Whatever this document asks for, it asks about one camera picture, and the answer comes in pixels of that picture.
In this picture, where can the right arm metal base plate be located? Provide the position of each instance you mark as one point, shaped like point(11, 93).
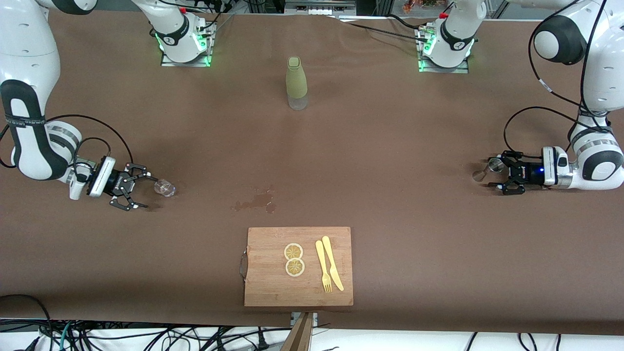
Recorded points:
point(195, 64)

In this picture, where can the green sleeved glass bottle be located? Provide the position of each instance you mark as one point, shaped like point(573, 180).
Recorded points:
point(296, 83)

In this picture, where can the wooden cutting board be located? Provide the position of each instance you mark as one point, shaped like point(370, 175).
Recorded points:
point(273, 287)

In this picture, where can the brown table mat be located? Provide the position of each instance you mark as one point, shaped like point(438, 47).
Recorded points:
point(390, 146)

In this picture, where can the yellow plastic knife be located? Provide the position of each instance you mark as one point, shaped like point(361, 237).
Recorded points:
point(329, 253)

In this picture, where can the lemon slice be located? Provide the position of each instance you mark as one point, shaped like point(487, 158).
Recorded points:
point(293, 251)
point(295, 267)

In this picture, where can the grey power strip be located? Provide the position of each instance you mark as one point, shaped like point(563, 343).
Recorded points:
point(319, 7)

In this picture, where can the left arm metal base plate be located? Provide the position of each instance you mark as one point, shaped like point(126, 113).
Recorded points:
point(460, 69)

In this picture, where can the clear glass beaker cup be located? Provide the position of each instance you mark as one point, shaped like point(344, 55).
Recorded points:
point(165, 188)

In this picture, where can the slanted camera mount post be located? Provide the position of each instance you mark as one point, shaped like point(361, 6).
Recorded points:
point(300, 339)

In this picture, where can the metal post foot bracket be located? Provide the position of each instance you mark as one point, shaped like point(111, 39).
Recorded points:
point(314, 318)

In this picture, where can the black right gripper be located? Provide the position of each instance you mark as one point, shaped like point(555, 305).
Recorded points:
point(116, 181)

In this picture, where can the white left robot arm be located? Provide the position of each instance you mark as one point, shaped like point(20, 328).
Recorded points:
point(604, 63)

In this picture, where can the steel double jigger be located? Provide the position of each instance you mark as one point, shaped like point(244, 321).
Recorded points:
point(480, 175)

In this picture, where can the spilled liquid puddle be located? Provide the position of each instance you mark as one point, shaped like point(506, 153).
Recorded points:
point(261, 200)

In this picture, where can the yellow plastic fork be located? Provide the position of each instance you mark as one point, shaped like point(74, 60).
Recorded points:
point(321, 258)

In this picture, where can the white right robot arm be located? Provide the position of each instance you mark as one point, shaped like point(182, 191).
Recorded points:
point(29, 58)

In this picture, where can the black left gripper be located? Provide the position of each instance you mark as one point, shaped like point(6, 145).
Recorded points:
point(526, 174)

